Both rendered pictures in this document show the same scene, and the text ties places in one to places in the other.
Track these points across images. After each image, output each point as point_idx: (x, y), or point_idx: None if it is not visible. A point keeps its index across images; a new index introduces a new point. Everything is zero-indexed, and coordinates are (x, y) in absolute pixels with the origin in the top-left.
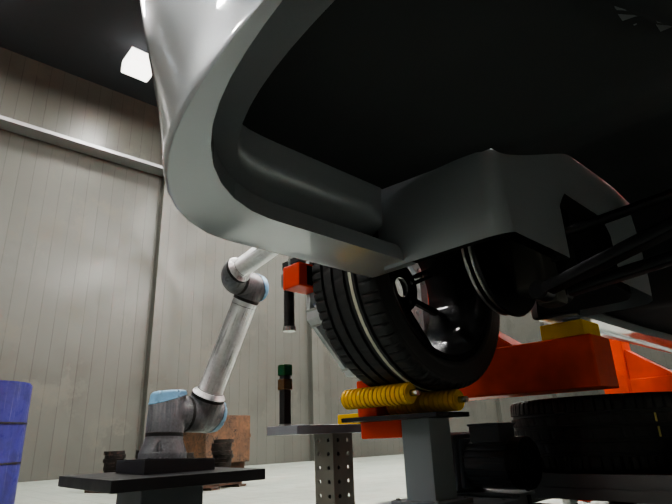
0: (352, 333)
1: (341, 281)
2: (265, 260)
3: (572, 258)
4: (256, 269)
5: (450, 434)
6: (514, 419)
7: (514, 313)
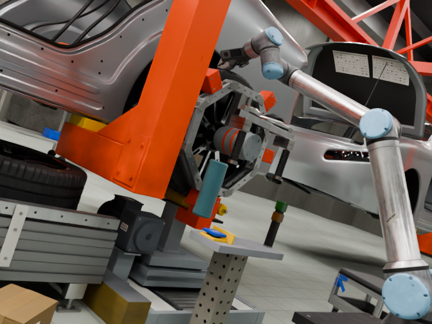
0: None
1: None
2: (338, 115)
3: None
4: (351, 121)
5: (162, 211)
6: (78, 189)
7: None
